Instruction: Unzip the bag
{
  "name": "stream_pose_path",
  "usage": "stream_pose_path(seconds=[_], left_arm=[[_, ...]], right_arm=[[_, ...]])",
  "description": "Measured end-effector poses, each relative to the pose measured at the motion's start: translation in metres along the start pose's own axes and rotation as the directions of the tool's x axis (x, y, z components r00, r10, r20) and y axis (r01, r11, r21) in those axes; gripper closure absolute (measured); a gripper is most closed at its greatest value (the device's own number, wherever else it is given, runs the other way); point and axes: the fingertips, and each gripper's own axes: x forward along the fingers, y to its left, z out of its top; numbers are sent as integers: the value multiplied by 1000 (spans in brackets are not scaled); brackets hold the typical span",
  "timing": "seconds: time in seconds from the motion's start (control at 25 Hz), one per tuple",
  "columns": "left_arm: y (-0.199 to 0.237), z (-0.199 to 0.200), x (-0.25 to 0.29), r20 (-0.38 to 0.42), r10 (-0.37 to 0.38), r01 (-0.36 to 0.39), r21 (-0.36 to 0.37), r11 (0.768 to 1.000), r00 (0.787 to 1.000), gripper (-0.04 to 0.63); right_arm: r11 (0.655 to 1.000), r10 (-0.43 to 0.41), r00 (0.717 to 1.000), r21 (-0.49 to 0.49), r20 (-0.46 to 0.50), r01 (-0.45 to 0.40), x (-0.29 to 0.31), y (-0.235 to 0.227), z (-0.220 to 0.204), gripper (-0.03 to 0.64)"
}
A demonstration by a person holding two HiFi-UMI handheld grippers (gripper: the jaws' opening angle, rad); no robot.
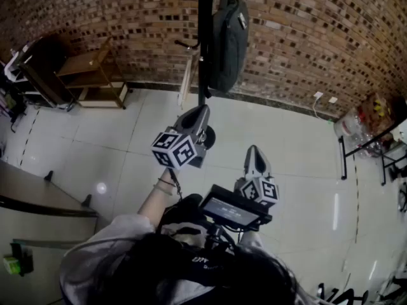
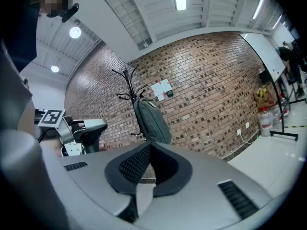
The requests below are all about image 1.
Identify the cardboard box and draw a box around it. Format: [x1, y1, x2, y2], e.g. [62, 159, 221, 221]
[358, 93, 402, 133]

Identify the white wall socket with cable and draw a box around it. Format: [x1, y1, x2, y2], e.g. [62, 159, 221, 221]
[312, 90, 324, 119]

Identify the leaning wooden board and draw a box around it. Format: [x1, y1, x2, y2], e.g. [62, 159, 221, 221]
[177, 53, 200, 109]

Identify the person's grey hoodie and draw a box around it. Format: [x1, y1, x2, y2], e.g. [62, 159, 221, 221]
[59, 213, 319, 305]

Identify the black coat rack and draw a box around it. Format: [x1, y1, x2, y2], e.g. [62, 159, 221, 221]
[174, 0, 247, 107]

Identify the dark green backpack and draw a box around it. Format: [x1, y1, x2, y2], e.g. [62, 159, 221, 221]
[207, 0, 251, 94]

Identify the grey desk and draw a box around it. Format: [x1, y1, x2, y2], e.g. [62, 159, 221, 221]
[0, 159, 100, 250]

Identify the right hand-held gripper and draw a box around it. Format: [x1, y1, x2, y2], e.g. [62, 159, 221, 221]
[234, 145, 280, 208]

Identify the black chest-mounted monitor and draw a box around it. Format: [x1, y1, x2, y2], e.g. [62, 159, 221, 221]
[198, 184, 273, 232]

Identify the black chest harness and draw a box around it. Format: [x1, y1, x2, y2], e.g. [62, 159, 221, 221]
[157, 194, 242, 285]

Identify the person's left forearm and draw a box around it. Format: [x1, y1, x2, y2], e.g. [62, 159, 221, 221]
[136, 166, 179, 225]

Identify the dark wrist band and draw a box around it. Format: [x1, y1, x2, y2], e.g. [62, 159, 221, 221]
[152, 177, 176, 196]

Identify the clear bag of plastic bottles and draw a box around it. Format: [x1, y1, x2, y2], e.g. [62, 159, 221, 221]
[333, 106, 384, 159]

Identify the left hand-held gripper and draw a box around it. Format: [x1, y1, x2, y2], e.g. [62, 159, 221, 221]
[150, 104, 217, 172]

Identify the small green box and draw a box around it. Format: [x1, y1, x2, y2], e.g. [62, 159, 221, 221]
[3, 255, 22, 275]

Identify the black gripper wrist strap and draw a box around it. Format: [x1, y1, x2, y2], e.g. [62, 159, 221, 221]
[168, 168, 184, 202]

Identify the black desk holder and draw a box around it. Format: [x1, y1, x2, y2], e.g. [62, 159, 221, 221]
[10, 239, 34, 277]

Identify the dark brown cabinet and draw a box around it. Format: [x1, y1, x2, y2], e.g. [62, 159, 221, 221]
[17, 36, 78, 108]

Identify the wooden shelf rack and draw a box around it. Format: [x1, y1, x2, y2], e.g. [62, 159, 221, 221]
[53, 36, 132, 111]

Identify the black chair base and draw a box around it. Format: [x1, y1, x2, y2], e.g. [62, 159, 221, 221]
[315, 281, 370, 305]

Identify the black metal table frame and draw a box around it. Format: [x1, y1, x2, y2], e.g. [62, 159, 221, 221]
[338, 119, 407, 186]

